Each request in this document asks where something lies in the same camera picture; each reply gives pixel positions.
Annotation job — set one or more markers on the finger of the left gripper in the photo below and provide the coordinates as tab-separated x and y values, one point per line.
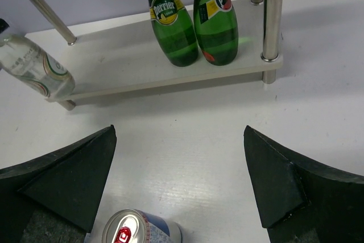
3	25

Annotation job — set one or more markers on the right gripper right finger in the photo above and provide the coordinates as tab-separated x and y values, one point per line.
300	199

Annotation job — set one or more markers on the clear bottle green cap back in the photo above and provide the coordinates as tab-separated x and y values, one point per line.
33	66

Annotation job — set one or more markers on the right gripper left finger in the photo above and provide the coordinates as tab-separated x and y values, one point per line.
55	197

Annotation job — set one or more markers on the green glass bottle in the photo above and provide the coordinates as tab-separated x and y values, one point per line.
174	31
216	30

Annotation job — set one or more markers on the green glass bottle back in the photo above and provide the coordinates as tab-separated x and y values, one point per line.
216	30

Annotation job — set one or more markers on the green glass bottle front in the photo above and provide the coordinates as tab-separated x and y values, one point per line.
174	31

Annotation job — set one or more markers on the silver can red top right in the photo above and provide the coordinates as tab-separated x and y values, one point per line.
133	225

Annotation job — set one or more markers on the white two-tier shelf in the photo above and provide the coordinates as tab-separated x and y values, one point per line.
129	58

